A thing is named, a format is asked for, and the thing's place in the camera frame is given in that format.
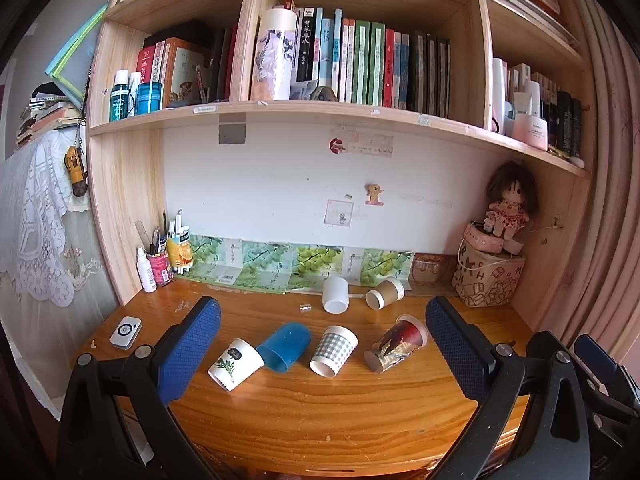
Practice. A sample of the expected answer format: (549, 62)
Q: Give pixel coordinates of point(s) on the letter print basket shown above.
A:
(487, 280)

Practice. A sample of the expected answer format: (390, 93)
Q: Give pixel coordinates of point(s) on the green plastic folder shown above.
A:
(75, 60)

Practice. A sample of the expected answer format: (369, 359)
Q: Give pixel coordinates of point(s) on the pink pen holder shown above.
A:
(160, 267)

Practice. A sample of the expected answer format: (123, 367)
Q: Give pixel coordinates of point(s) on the leaf printed paper strip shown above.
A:
(260, 262)

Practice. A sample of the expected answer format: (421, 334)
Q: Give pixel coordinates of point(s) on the small grey brown object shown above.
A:
(320, 94)

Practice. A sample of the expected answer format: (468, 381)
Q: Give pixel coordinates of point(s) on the white plastic cup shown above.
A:
(335, 294)

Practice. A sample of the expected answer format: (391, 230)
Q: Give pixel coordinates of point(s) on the row of dark cosmetic boxes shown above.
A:
(565, 120)

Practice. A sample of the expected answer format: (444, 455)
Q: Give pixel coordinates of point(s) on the white cosmetic tube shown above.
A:
(528, 100)

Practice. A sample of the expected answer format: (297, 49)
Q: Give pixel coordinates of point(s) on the grey square wall sticker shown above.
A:
(232, 130)

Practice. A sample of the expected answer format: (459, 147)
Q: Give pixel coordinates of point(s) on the tall white bottle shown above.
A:
(499, 92)

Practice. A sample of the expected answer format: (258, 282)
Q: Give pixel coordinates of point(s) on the grey checked paper cup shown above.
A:
(333, 351)

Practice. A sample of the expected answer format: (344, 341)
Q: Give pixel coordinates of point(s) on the stack of books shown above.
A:
(45, 115)

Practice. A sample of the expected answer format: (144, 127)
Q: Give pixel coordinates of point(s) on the brown haired doll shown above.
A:
(510, 200)

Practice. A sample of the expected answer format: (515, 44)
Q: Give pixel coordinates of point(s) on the pink curtain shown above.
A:
(612, 160)

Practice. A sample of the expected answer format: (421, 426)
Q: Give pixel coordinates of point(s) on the white spray bottle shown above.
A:
(146, 272)

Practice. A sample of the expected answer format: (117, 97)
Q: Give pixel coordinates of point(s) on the yellow box with markers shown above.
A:
(180, 256)

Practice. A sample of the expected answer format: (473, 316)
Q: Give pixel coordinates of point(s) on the small white bottle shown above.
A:
(134, 87)

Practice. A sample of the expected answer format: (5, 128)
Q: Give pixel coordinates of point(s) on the white leaf print paper cup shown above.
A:
(235, 364)

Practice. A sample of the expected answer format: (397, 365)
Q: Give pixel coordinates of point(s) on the pink cosmetic bottle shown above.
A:
(530, 129)

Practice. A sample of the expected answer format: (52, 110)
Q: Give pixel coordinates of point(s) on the red gold paper cup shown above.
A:
(397, 342)

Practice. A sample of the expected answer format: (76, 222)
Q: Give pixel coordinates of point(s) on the small white round-button device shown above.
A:
(126, 332)

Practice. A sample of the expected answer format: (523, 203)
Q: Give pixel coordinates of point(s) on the clear ruler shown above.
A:
(142, 234)

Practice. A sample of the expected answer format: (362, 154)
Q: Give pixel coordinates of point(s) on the taped wall label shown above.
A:
(367, 146)

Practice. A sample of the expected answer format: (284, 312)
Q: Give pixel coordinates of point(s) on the blue plastic cup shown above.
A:
(284, 346)

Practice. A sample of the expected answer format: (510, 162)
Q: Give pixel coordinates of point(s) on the tall teal bottle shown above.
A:
(120, 100)

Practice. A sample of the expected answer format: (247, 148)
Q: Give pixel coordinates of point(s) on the clear plastic box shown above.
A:
(428, 267)

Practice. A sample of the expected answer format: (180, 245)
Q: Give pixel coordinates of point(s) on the pink wall note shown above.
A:
(338, 212)

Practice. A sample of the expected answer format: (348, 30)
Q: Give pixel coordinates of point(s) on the bear wall sticker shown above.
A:
(374, 194)

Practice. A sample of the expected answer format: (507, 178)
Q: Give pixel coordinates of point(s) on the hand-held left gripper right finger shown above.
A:
(457, 355)

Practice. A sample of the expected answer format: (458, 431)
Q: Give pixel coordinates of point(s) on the wooden bookshelf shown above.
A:
(130, 185)

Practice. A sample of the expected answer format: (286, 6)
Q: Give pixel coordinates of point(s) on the rolled white printed paper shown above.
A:
(272, 55)

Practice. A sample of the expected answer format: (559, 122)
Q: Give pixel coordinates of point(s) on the teal jar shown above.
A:
(149, 97)

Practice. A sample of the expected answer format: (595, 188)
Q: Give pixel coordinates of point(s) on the white lace cloth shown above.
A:
(35, 220)

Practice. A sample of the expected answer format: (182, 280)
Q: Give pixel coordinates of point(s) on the pink round box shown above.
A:
(487, 241)

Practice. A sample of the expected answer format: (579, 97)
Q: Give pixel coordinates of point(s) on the brown paper cup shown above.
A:
(384, 292)

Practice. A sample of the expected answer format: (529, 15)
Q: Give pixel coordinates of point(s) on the row of green white books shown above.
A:
(370, 65)

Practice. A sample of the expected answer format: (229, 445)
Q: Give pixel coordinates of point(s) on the row of red dark books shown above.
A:
(180, 67)

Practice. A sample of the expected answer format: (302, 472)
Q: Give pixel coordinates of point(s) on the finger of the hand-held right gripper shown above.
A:
(595, 357)

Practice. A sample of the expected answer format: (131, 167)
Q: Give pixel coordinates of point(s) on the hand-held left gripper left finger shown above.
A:
(192, 350)

